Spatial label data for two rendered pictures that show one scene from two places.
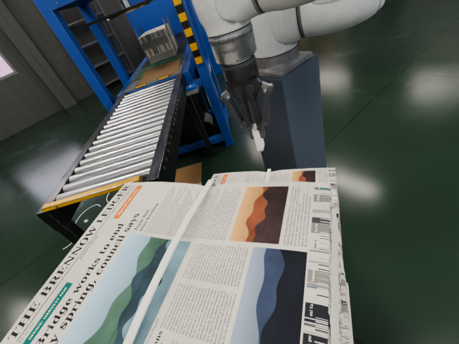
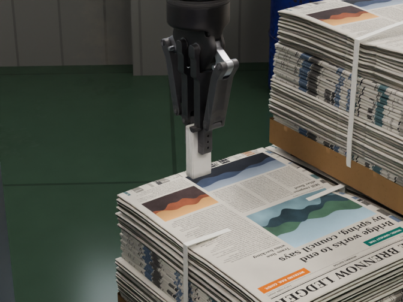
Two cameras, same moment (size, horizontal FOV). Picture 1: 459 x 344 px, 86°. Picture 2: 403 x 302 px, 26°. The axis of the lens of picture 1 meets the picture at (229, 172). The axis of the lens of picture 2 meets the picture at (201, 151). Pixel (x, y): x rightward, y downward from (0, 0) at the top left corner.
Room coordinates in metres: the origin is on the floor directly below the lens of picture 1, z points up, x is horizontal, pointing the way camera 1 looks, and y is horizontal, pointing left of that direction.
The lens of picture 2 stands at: (1.46, 0.32, 1.42)
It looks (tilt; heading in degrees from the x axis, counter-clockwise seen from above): 25 degrees down; 205
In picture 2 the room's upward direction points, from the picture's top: straight up
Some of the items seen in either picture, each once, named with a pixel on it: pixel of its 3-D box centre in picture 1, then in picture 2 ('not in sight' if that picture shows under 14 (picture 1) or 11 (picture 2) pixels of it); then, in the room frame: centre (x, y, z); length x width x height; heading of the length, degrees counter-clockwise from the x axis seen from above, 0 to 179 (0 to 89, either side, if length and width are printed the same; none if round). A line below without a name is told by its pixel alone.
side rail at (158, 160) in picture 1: (175, 115); not in sight; (1.46, 0.18, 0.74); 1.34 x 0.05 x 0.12; 171
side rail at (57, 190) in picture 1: (102, 140); not in sight; (1.54, 0.68, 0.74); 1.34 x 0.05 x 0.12; 171
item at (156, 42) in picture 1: (159, 43); not in sight; (3.07, 0.18, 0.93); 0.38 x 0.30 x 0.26; 171
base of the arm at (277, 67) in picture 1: (272, 57); not in sight; (0.89, -0.29, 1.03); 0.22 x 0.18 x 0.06; 27
